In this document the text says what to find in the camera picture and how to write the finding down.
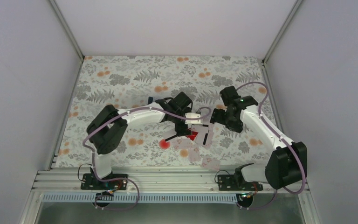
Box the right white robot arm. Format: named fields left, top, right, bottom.
left=210, top=86, right=307, bottom=194

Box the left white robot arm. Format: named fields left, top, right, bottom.
left=83, top=92, right=201, bottom=189

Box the red credit card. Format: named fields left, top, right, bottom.
left=187, top=131, right=198, bottom=141

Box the floral card in middle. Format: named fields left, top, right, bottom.
left=188, top=147, right=201, bottom=162

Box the floral patterned table mat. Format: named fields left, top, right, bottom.
left=56, top=56, right=283, bottom=170

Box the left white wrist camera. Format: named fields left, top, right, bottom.
left=185, top=112, right=203, bottom=125

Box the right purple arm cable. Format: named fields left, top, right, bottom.
left=236, top=81, right=308, bottom=211

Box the floral card near rail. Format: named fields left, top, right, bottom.
left=200, top=157, right=220, bottom=171

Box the aluminium rail frame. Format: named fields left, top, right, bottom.
left=30, top=167, right=310, bottom=194

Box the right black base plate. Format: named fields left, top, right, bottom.
left=217, top=174, right=263, bottom=191

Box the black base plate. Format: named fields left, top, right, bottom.
left=217, top=174, right=263, bottom=191
left=80, top=173, right=128, bottom=190

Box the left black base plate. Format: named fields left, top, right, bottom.
left=80, top=173, right=128, bottom=190

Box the grey slotted cable duct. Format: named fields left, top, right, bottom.
left=41, top=192, right=237, bottom=204

